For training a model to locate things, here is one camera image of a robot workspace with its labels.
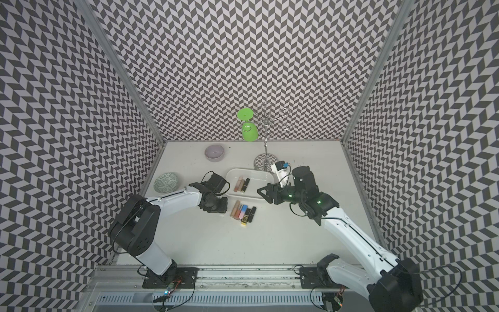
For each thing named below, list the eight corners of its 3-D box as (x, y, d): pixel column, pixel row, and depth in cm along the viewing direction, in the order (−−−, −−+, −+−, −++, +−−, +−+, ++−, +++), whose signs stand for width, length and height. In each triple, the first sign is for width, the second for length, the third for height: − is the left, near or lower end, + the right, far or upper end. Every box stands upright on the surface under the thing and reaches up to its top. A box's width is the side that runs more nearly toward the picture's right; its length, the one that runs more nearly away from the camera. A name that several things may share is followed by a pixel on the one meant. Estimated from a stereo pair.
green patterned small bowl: (155, 193, 99) (151, 188, 95) (161, 177, 105) (158, 172, 101) (176, 193, 99) (173, 188, 95) (181, 177, 105) (178, 172, 101)
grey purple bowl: (205, 163, 110) (203, 157, 106) (207, 150, 116) (206, 145, 112) (223, 163, 110) (222, 157, 106) (225, 150, 116) (224, 145, 112)
